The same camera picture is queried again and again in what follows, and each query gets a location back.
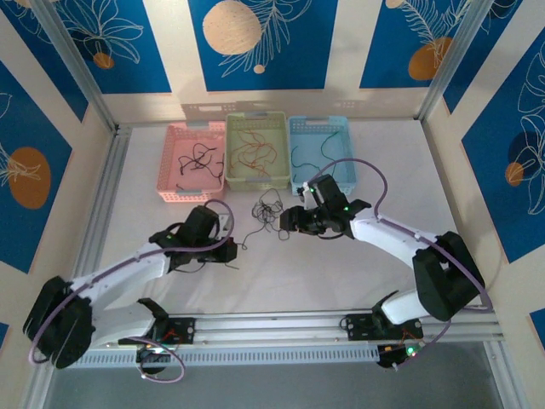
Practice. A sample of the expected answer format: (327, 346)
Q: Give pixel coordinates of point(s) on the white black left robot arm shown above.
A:
(127, 268)

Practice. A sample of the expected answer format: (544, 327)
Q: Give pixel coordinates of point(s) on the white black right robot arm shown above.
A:
(391, 232)

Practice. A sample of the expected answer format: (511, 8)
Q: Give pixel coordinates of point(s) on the pink plastic basket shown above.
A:
(191, 170)

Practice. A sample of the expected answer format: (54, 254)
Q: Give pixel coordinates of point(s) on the green plastic basket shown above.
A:
(255, 170)

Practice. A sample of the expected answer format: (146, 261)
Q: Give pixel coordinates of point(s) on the blue plastic basket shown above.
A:
(311, 140)

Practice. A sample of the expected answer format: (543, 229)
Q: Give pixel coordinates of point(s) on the circuit board with green light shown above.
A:
(391, 358)
(154, 360)

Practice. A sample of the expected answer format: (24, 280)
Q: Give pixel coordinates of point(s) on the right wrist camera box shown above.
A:
(305, 194)

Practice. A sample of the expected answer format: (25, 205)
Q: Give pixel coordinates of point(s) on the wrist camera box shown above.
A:
(305, 194)
(225, 222)

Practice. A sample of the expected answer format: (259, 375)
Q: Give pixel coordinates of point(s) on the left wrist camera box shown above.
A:
(225, 222)

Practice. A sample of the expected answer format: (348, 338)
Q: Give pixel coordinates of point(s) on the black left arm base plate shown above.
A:
(185, 330)

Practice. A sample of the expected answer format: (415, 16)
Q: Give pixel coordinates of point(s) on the aluminium frame rail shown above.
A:
(277, 326)

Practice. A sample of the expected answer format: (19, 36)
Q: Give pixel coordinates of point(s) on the aluminium side rail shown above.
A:
(106, 183)

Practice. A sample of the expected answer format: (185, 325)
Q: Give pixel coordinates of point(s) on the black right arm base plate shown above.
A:
(357, 326)

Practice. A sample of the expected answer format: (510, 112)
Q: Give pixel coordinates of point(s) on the aluminium frame post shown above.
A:
(447, 64)
(76, 64)

